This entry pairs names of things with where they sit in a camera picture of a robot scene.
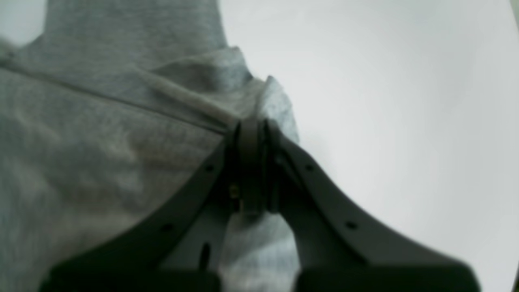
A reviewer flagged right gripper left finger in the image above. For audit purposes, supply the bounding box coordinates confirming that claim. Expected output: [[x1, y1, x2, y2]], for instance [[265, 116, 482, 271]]
[[40, 122, 260, 292]]

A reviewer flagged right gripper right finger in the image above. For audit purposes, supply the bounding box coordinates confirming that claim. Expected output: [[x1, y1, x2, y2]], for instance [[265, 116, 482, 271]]
[[264, 120, 480, 292]]

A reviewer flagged grey t-shirt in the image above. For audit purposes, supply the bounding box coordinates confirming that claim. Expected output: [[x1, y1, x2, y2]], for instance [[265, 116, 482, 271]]
[[1, 0, 300, 292]]

